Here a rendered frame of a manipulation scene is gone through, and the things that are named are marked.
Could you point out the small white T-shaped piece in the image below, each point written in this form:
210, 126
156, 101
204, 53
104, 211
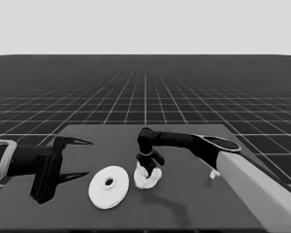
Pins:
213, 174

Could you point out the white round carrier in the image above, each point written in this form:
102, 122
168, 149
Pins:
151, 185

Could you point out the large thick white disc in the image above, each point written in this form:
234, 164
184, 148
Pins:
98, 192

